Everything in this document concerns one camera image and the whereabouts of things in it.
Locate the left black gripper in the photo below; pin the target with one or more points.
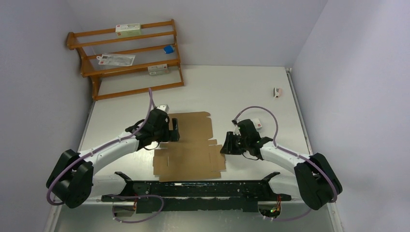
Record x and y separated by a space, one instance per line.
172 135

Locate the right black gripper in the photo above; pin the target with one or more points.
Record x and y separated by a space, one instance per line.
228 148

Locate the brown cardboard box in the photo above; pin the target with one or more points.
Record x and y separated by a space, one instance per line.
195 157

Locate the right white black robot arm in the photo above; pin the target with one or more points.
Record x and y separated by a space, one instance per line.
311 177

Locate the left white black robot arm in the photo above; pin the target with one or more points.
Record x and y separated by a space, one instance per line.
74 178

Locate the small white box on shelf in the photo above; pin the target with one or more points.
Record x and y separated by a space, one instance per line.
156 70

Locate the white green box top shelf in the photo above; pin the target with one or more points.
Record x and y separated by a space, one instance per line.
128 30

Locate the small pink white stapler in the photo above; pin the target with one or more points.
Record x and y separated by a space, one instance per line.
277 92

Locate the blue small block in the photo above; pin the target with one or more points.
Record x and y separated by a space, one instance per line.
169 49

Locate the clear plastic blister package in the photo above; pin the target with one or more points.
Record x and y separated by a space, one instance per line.
115 60

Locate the orange wooden shelf rack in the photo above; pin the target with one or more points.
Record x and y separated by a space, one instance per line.
145 53

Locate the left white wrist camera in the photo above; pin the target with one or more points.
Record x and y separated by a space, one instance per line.
163 107

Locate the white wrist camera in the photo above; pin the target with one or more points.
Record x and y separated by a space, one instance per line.
257 123
163 107

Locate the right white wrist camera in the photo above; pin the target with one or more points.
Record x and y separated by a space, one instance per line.
257 123

